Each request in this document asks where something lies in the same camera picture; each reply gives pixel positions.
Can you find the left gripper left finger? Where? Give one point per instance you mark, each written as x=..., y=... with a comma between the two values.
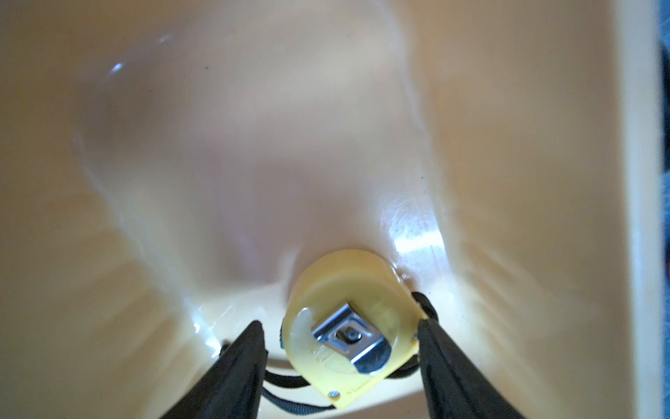
x=232, y=387

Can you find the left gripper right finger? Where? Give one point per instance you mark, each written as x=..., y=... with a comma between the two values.
x=454, y=387

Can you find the yellow tape measure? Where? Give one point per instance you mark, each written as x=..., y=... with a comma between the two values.
x=350, y=324

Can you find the yellow storage tray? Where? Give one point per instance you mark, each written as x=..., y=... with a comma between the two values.
x=169, y=168

